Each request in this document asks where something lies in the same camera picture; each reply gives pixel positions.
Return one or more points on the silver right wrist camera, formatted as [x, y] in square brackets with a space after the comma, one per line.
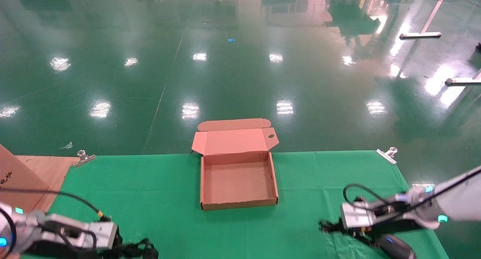
[357, 215]

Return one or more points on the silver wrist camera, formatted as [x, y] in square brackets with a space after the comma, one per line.
[101, 232]
[357, 215]

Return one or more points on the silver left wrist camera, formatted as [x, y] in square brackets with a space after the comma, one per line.
[101, 232]

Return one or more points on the green table cloth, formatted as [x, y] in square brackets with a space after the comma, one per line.
[169, 199]

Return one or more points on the clear plastic floor scrap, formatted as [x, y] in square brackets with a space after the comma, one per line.
[67, 146]

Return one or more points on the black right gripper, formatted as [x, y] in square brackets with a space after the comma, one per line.
[398, 225]

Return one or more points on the open flat cardboard box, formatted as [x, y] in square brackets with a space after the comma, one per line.
[236, 184]

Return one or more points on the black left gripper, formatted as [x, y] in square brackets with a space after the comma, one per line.
[75, 253]

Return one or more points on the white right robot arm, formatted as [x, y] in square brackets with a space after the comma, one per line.
[454, 199]

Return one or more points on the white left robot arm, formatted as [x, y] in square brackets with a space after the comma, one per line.
[15, 229]

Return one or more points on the silver binder clip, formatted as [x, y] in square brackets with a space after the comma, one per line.
[83, 159]
[387, 155]

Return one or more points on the white metal floor stand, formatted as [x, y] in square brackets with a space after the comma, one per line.
[421, 35]
[464, 80]

